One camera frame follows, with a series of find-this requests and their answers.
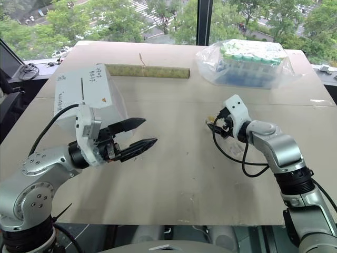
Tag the white robot torso plate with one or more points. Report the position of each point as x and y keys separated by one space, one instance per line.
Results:
x=163 y=248

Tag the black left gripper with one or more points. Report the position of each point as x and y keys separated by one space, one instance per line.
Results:
x=108 y=151

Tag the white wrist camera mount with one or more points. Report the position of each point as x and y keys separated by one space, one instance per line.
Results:
x=238 y=110
x=85 y=124

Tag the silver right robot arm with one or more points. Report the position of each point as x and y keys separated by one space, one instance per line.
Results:
x=284 y=153

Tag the black chair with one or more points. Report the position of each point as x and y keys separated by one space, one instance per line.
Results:
x=9 y=89

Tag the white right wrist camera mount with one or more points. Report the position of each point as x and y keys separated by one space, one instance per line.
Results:
x=238 y=110

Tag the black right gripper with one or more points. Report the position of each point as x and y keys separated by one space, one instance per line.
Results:
x=226 y=126

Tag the black zip tie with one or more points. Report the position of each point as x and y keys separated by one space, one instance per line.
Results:
x=61 y=211

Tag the white box with slot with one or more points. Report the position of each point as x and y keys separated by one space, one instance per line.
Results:
x=87 y=89

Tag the dark window frame post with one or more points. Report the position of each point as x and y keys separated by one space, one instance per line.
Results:
x=204 y=21

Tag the grey rounded shape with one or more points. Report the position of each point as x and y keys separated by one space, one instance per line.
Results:
x=223 y=237

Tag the bunch of keys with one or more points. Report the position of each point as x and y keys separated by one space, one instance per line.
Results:
x=54 y=62

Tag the white device on sill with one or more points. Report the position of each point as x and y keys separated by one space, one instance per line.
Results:
x=327 y=70

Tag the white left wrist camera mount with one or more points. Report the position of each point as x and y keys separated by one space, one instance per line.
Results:
x=85 y=124

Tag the rack of green-capped tubes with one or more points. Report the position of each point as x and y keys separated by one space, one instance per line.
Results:
x=250 y=63

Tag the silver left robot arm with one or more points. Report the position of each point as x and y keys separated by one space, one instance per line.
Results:
x=34 y=182

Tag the brown cardboard tube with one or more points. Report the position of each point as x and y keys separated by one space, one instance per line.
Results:
x=147 y=71

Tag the clear plastic bag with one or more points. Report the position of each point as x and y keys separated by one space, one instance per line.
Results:
x=210 y=63

